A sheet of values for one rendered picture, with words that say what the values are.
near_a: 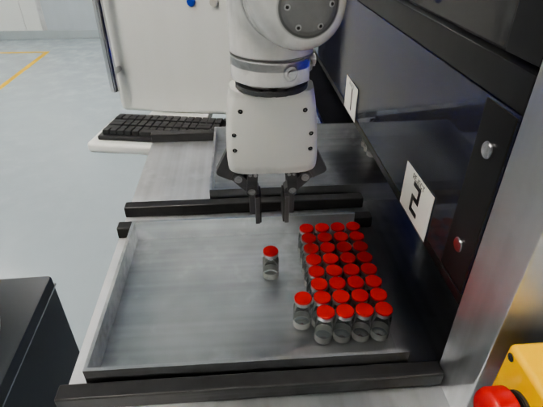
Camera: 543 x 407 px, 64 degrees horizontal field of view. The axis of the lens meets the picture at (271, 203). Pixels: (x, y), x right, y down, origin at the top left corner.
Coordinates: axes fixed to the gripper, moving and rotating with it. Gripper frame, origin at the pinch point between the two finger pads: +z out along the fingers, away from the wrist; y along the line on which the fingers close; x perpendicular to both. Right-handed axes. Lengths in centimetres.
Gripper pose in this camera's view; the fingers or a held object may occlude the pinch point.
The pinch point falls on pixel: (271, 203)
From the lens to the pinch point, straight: 54.0
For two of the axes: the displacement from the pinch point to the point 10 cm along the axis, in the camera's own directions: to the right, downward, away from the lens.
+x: 0.7, 5.5, -8.3
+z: 0.0, 8.3, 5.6
